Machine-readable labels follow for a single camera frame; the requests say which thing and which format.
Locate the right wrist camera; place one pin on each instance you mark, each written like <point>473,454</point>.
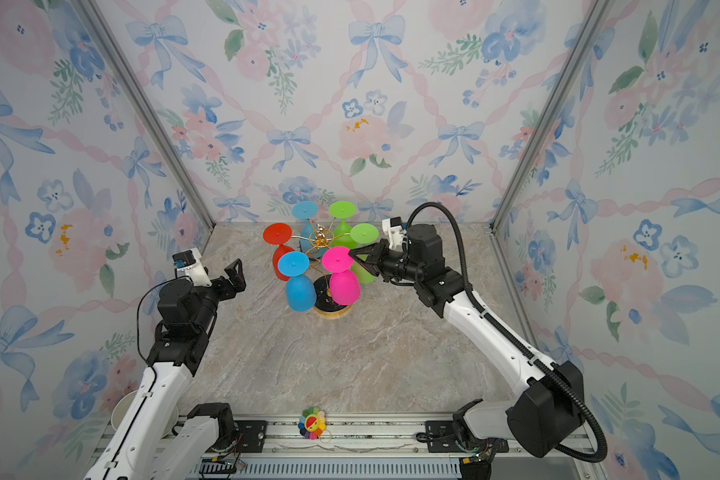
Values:
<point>394,230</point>

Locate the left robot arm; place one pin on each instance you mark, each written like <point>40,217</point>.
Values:
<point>188,306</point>

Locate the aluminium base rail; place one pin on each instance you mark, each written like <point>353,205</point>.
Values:
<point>350,446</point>

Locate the rainbow flower toy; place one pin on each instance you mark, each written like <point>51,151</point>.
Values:
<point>312,423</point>

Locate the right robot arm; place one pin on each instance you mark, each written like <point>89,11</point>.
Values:
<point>547,397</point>

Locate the green wine glass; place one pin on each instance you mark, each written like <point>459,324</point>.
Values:
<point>363,234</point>
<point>342,210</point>

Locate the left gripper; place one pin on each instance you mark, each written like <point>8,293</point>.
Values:
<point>236,282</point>

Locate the light blue wine glass back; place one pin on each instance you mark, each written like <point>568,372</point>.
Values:
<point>314,239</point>

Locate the red wine glass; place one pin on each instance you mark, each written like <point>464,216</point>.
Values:
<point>278,235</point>

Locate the blue wine glass front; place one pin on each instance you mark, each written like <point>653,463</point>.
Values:
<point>300,291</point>

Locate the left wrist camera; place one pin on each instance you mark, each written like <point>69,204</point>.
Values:
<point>188,265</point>

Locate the green wine glass back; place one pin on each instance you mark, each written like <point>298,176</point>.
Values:
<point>342,210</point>

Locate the gold wine glass rack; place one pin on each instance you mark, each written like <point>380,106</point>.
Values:
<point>325,305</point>

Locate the green wine glass front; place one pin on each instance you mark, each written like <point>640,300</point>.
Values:
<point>363,234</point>

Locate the white paper cup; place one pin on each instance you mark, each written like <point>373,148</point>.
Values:
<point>120,410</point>

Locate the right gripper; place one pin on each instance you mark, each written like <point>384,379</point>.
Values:
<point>378,269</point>

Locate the magenta wine glass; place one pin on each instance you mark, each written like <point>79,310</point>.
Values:
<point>343,284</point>

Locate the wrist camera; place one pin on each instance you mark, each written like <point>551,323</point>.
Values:
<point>394,230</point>
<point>188,265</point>

